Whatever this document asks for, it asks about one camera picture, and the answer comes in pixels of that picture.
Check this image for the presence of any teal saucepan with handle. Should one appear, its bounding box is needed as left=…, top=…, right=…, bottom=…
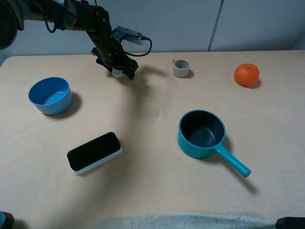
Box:
left=177, top=110, right=251, bottom=178

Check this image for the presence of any small beige cup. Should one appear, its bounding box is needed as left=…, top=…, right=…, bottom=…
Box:
left=173, top=60, right=190, bottom=78

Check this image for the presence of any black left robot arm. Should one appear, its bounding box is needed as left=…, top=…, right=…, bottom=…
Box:
left=0, top=0, right=138, bottom=79

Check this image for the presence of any orange tangerine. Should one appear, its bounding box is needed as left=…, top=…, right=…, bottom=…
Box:
left=234, top=63, right=259, bottom=86

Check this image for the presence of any pale blue rubber duck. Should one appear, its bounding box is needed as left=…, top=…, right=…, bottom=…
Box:
left=112, top=69, right=125, bottom=78

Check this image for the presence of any black white rectangular device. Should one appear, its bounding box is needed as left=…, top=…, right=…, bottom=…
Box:
left=67, top=132, right=122, bottom=175

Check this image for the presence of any black camera cable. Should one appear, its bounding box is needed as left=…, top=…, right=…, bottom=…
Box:
left=119, top=36, right=153, bottom=57

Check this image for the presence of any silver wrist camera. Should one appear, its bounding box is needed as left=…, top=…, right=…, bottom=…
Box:
left=112, top=26, right=144, bottom=45

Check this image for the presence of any blue plastic bowl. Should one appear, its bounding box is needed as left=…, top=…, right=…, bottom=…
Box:
left=28, top=77, right=73, bottom=115

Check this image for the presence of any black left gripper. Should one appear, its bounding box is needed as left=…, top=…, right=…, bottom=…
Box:
left=91, top=32, right=138, bottom=80

